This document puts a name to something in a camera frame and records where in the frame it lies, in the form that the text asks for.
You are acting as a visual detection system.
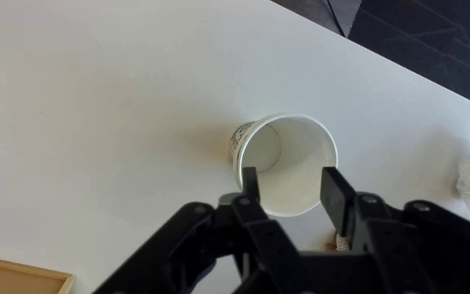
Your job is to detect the bamboo wooden organizer rack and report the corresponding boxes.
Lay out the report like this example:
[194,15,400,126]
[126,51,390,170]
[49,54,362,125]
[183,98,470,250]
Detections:
[0,254,78,294]

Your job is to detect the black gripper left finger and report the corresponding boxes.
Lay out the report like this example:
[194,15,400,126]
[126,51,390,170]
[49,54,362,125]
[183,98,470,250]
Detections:
[93,165,304,294]

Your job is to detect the patterned paper cup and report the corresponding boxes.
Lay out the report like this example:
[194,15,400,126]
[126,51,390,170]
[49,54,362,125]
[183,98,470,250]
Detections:
[227,113,340,218]

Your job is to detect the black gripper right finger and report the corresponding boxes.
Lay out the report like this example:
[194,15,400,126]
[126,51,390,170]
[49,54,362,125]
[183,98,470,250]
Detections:
[299,165,470,294]

